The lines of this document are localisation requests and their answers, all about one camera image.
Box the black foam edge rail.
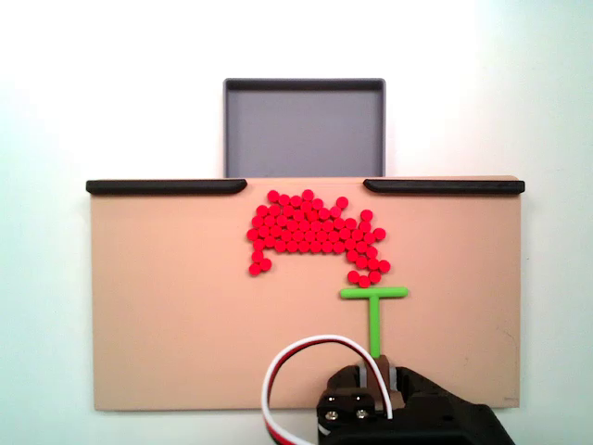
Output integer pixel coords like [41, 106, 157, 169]
[363, 178, 526, 197]
[85, 179, 248, 197]

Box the red cylindrical granules heap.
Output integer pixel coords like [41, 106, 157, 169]
[246, 188, 392, 289]

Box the grey shallow tray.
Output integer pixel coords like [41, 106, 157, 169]
[222, 77, 387, 179]

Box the green T pusher brown block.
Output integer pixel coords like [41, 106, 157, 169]
[339, 286, 410, 413]

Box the red white black servo cable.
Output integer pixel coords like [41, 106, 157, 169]
[260, 334, 396, 445]

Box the peach flat board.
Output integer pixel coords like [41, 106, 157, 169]
[87, 174, 523, 413]

